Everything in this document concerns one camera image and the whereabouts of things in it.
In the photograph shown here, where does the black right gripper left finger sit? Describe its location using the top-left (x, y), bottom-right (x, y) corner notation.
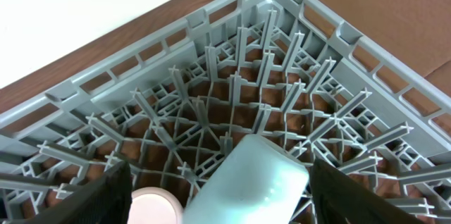
top-left (16, 161), bottom-right (132, 223)

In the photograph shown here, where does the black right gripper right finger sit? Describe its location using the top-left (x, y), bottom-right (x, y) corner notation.
top-left (309, 159), bottom-right (421, 224)

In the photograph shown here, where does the light blue plastic cup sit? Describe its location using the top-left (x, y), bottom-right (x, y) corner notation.
top-left (183, 134), bottom-right (309, 224)

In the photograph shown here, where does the grey dishwasher rack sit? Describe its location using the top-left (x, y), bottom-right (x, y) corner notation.
top-left (1, 0), bottom-right (450, 223)

